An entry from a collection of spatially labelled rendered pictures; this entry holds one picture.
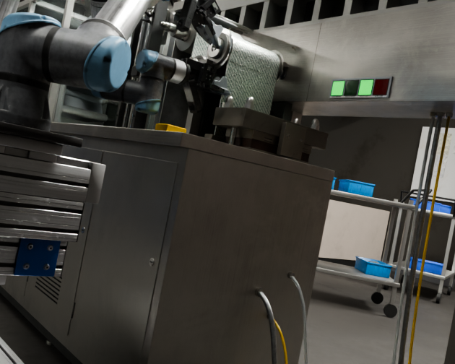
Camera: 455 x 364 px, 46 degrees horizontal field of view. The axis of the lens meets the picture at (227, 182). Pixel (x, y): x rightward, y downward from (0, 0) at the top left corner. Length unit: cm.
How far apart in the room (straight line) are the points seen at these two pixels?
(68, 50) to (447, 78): 108
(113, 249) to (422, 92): 109
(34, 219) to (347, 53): 124
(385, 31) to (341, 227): 529
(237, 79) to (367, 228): 574
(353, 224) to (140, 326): 580
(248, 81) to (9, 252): 109
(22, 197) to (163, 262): 51
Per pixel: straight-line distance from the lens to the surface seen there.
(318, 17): 214
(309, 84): 204
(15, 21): 119
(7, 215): 116
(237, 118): 171
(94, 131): 198
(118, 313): 172
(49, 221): 119
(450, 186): 773
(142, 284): 161
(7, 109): 115
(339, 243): 707
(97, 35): 115
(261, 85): 200
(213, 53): 194
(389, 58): 185
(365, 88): 186
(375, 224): 762
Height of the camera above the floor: 78
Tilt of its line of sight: level
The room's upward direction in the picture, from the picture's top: 11 degrees clockwise
